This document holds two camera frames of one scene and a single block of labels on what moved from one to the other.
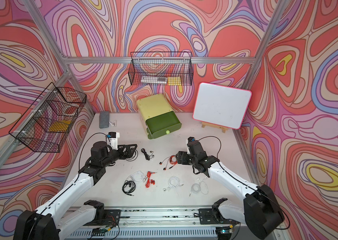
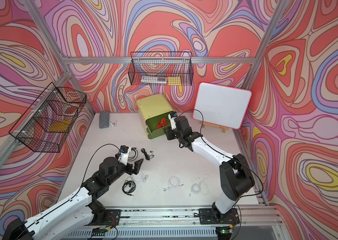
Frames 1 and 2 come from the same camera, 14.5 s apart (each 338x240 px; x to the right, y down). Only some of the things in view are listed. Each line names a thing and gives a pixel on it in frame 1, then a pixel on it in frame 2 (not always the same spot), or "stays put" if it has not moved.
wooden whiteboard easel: [214, 126] stays put
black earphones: [132, 158] stays put
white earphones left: [138, 176] stays put
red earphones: [149, 173] to [162, 123]
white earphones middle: [173, 181] stays put
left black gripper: [127, 154] to [130, 171]
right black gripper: [182, 158] to [169, 133]
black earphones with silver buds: [147, 157] stays put
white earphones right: [203, 186] stays put
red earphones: [172, 159] to [162, 123]
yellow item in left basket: [59, 126] stays put
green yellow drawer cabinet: [159, 117] stays put
